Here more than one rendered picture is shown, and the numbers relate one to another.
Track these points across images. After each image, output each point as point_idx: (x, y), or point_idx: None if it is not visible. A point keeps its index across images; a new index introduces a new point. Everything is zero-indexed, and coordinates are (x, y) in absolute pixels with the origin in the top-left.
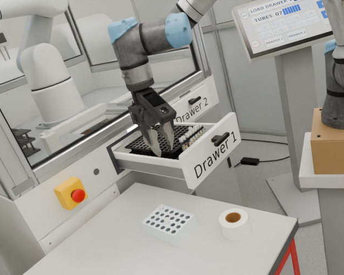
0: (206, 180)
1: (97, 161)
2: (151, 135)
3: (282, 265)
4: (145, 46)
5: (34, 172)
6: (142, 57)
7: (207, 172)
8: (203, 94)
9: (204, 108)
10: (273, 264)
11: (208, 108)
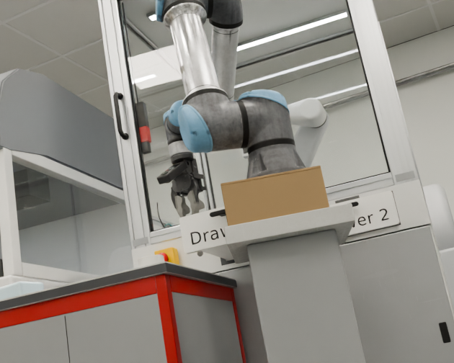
0: (372, 336)
1: None
2: (176, 200)
3: (136, 293)
4: (168, 127)
5: (149, 233)
6: (174, 136)
7: (207, 244)
8: (382, 204)
9: (379, 223)
10: (114, 274)
11: (398, 228)
